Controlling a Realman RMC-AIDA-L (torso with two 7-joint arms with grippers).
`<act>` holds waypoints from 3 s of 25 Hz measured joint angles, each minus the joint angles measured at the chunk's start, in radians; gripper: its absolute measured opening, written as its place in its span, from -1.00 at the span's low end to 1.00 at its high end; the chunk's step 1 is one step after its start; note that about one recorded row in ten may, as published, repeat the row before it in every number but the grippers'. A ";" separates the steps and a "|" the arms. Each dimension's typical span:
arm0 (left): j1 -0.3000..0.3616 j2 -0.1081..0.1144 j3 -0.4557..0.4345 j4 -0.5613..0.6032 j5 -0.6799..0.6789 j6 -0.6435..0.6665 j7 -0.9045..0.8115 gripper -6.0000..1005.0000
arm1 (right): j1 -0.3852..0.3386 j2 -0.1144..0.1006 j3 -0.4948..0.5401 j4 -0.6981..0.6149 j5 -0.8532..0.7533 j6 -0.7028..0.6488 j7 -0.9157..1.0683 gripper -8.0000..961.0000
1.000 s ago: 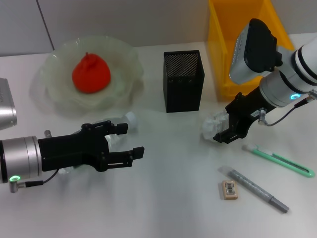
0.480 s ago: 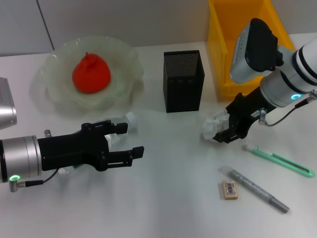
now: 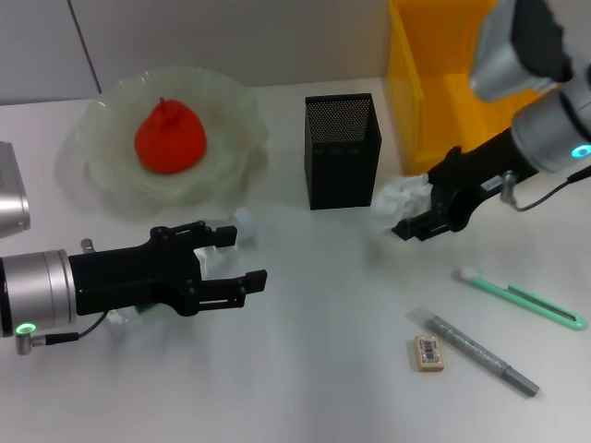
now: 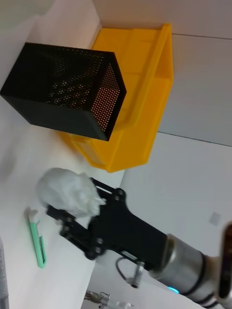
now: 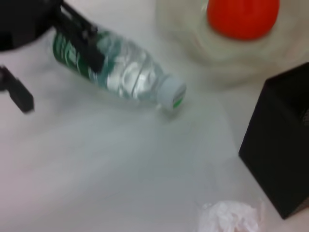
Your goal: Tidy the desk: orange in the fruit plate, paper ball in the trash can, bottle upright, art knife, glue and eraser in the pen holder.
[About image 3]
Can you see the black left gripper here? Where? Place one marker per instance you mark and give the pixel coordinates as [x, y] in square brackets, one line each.
[134, 277]

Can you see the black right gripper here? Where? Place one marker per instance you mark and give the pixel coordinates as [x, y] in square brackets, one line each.
[480, 171]

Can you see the clear green-label water bottle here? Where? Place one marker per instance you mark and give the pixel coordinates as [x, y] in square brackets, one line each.
[217, 263]

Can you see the white paper ball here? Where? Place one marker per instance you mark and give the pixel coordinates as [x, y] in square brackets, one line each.
[397, 198]

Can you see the red-orange fruit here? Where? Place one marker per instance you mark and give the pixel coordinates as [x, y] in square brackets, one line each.
[171, 138]

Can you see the black mesh pen holder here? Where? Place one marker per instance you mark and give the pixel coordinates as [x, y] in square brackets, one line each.
[341, 171]

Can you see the beige eraser with barcode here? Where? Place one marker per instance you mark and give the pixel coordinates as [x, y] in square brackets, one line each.
[428, 354]

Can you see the grey marker pen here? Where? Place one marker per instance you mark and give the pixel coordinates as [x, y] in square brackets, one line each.
[471, 350]

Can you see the translucent wavy fruit plate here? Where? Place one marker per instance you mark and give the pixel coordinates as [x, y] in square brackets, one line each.
[231, 120]

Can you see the yellow plastic storage bin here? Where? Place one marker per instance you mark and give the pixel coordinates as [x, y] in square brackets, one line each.
[406, 92]

